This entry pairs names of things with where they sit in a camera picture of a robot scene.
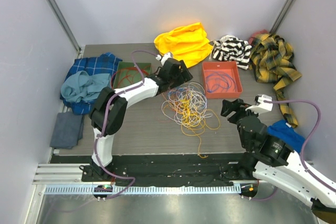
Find red cable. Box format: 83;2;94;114
111;66;152;91

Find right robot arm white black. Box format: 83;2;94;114
221;95;335;223

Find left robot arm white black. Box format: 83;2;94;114
89;58;193;182

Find bright blue cloth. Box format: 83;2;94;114
267;120;305;154

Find orange-red plastic tray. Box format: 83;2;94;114
202;61;243;99

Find green plastic tray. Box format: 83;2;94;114
111;61;152;89

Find black white striped cloth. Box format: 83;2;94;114
210;35;253;70

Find yellow black plaid cloth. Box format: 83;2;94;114
248;33;303;128

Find pink cloth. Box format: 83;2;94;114
248;29;269;45

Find light blue cloth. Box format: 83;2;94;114
60;70;111;103

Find grey folded cloth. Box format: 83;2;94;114
50;111;83;149

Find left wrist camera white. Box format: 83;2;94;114
155;52;173;66

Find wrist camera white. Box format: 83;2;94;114
155;52;173;66
245;94;273;114

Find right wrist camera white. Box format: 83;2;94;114
245;94;273;114

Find white cable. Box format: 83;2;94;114
161;82;213;127

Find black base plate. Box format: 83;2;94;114
49;153;263;188

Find white slotted cable duct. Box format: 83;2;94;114
45;184;241;195

